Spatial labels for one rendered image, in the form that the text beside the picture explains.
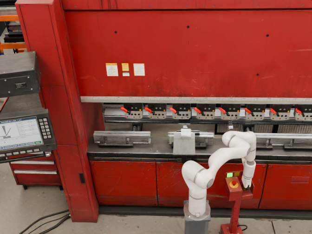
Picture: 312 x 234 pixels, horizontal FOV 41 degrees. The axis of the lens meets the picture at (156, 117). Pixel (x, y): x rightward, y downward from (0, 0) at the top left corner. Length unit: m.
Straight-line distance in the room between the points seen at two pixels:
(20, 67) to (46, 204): 2.02
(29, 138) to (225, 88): 1.53
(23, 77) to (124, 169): 1.38
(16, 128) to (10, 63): 0.48
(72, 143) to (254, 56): 1.61
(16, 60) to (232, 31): 1.50
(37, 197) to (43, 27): 2.23
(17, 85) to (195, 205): 1.45
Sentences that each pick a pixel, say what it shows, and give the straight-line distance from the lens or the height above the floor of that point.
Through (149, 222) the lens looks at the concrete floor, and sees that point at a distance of 4.26.
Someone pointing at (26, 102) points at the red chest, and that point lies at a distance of 4.28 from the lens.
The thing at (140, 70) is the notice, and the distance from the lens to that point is 3.24.
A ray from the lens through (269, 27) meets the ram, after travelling 3.10.
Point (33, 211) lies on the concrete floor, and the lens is 4.57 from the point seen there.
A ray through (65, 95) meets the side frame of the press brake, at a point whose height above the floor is 1.56.
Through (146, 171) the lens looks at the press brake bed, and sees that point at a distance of 3.80.
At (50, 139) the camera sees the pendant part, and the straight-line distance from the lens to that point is 3.20.
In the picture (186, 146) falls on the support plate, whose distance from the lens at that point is 3.51.
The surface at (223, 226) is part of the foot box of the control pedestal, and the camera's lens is 4.09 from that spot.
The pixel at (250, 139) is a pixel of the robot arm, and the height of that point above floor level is 1.38.
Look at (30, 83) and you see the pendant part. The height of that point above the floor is 1.84.
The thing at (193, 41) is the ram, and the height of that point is 1.90.
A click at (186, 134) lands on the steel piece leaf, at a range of 3.62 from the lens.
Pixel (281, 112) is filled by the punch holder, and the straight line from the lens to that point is 3.55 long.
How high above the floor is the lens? 3.41
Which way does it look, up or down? 39 degrees down
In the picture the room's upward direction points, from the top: 3 degrees counter-clockwise
